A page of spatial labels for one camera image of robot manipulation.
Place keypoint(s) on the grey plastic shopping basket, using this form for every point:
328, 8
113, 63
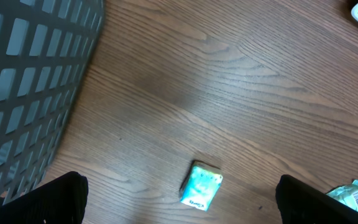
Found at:
45, 47

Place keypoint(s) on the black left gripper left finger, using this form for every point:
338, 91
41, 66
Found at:
62, 200

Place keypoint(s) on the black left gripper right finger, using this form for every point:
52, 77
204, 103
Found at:
300, 203

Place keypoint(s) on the small teal tissue pack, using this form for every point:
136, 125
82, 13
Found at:
200, 185

